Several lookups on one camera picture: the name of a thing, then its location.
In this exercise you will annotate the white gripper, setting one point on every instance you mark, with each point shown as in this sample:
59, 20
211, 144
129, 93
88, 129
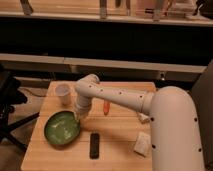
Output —
82, 107

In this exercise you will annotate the green ceramic bowl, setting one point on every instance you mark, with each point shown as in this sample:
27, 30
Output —
61, 128

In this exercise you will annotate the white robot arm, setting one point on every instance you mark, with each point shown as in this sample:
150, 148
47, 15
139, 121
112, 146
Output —
174, 124

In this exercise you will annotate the orange carrot toy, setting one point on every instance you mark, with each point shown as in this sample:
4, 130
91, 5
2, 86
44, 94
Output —
106, 107

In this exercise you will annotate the clear plastic cup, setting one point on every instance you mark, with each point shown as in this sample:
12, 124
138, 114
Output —
63, 92

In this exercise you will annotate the small white crumpled object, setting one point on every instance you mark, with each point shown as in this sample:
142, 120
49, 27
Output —
143, 118

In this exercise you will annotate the white folded cloth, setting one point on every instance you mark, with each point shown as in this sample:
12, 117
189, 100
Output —
142, 144

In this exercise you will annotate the black office chair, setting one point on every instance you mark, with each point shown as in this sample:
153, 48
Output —
9, 97

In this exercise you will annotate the long wooden shelf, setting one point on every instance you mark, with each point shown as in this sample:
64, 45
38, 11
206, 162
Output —
103, 63

